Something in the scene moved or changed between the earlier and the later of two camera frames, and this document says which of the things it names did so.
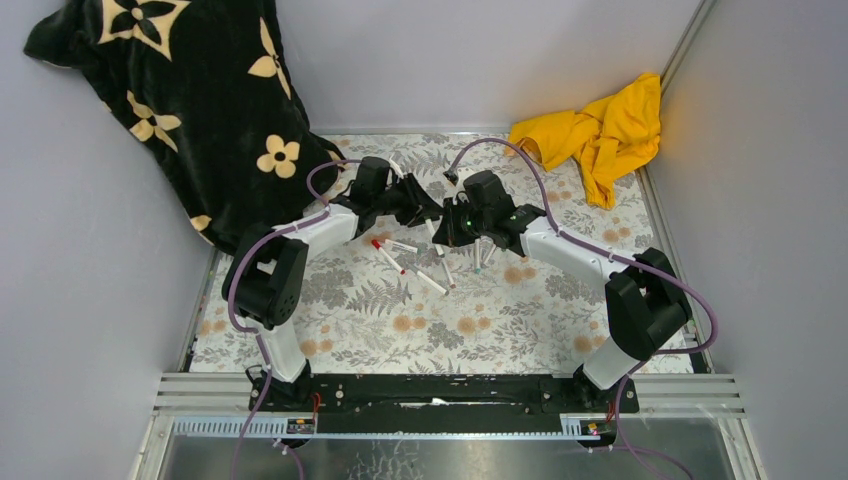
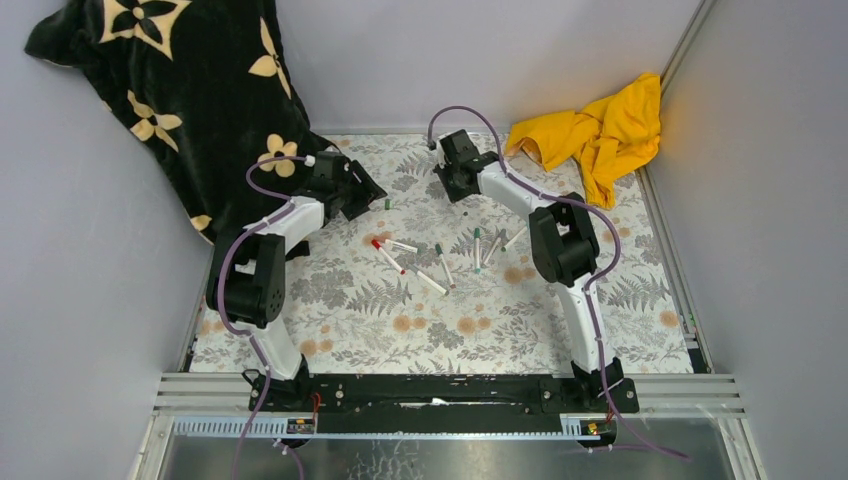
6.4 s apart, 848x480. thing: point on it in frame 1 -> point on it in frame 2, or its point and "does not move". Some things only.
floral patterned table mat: x=461 y=254 does not move
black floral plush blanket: x=201 y=97 does not move
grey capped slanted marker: x=489 y=255 does not move
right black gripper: x=448 y=234 -> x=455 y=197
